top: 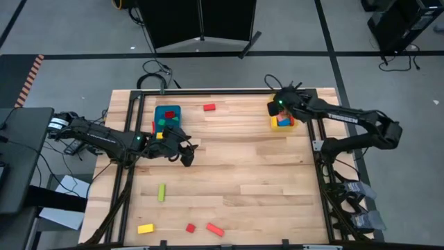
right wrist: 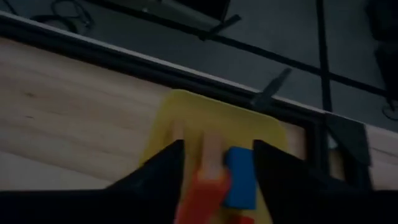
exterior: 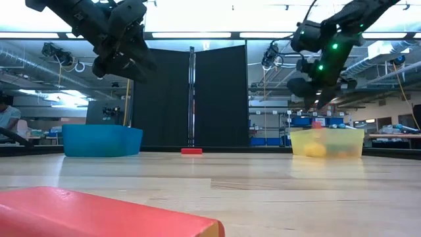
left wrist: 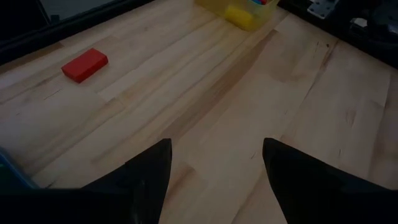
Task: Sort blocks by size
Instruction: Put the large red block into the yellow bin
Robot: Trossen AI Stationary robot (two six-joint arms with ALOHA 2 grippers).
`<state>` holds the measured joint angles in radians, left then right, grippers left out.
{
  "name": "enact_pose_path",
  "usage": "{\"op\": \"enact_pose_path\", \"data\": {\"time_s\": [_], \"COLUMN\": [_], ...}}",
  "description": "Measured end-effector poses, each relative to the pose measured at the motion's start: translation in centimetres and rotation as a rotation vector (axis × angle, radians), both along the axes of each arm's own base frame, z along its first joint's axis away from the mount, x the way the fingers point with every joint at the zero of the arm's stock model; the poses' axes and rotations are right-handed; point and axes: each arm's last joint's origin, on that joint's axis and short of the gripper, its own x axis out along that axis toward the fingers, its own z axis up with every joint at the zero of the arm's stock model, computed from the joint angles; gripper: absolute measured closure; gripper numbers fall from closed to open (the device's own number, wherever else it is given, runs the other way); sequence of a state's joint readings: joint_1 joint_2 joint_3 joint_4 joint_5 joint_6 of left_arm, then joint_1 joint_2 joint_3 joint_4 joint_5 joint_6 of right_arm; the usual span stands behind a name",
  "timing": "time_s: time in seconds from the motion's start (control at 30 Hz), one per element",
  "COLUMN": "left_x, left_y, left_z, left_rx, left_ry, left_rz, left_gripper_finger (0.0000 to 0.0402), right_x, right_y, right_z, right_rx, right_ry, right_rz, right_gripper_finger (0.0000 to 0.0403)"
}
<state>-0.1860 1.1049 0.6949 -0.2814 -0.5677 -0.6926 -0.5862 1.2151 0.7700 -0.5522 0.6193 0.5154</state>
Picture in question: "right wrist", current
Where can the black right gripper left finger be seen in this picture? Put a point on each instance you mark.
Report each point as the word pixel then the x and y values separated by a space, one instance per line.
pixel 109 208

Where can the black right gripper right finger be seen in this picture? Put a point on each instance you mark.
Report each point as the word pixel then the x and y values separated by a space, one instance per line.
pixel 311 205

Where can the long blue block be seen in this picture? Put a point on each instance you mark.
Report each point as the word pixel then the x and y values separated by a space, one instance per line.
pixel 241 177

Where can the red arch block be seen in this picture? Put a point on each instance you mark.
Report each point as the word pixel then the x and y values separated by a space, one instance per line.
pixel 199 202

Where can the long wooden block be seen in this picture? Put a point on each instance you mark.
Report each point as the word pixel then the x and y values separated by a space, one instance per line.
pixel 211 155

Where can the translucent yellow plastic bin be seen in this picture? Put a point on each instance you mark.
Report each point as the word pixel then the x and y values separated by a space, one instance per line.
pixel 202 115

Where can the black stand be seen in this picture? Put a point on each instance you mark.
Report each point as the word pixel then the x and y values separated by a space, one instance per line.
pixel 385 46

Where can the black corner bracket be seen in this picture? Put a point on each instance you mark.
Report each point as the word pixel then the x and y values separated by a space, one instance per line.
pixel 348 140

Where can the black rig frame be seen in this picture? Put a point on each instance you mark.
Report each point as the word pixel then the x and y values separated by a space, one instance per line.
pixel 324 62

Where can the black table edge rail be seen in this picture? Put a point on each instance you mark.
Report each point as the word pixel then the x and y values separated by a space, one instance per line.
pixel 124 63

